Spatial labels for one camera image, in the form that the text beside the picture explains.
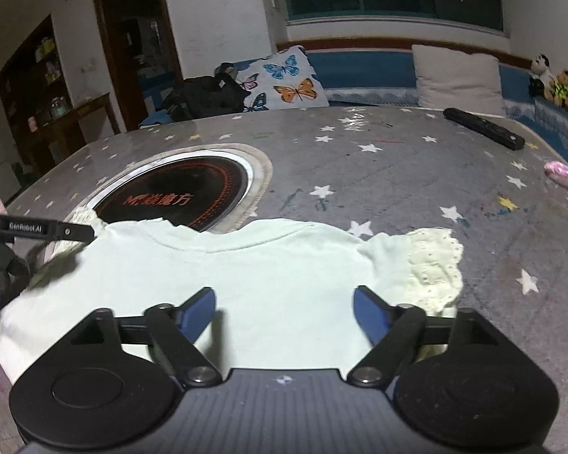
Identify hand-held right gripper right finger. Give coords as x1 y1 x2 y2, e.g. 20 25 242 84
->
346 286 500 387

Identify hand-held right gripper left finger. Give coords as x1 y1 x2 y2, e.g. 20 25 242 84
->
69 286 222 386

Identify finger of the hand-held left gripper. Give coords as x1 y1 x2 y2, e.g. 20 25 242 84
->
0 213 97 243

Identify light green lace-sleeved shirt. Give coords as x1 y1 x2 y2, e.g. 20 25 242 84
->
0 207 465 386

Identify grey star tablecloth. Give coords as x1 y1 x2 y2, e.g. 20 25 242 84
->
0 104 568 454

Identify round black induction cooktop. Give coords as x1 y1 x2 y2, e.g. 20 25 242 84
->
80 144 274 236

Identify dark wooden shelf cabinet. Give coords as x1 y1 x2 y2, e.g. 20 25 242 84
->
0 14 122 177

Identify black remote control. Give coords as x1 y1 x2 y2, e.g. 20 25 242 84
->
442 108 526 151

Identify black bag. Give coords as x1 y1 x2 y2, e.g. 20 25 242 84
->
161 62 251 122

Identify small pink fabric item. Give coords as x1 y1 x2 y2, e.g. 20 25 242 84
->
543 161 568 194

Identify blue cushioned bench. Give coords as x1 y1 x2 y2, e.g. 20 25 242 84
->
139 38 568 162

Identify butterfly print pillow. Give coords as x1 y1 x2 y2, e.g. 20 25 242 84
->
237 45 331 113

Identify beige pillow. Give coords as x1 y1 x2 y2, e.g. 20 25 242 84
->
412 45 506 118

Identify panda plush toy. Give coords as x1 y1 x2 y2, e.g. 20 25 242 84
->
529 54 557 98

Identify brown bear plush toy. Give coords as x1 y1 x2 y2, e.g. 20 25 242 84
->
549 70 568 107

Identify dark wooden door frame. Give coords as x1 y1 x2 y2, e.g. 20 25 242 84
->
91 0 185 134

